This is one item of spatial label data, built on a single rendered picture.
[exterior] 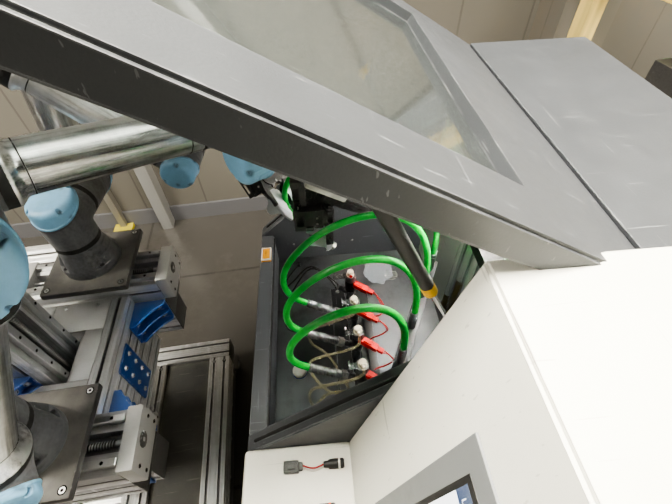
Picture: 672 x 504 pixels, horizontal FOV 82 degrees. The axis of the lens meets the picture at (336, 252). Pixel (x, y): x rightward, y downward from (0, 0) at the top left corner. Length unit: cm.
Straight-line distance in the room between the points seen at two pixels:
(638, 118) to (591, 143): 13
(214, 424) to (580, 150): 156
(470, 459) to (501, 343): 13
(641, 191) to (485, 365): 38
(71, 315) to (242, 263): 138
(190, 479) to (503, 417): 149
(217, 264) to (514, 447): 230
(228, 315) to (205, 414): 66
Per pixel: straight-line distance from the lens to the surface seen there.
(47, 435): 98
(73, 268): 124
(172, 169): 92
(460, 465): 48
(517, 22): 265
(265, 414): 97
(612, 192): 67
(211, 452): 176
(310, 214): 76
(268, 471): 91
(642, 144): 80
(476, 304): 43
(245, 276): 245
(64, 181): 64
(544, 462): 38
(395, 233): 39
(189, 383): 192
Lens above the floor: 185
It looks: 48 degrees down
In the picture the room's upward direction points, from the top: 2 degrees counter-clockwise
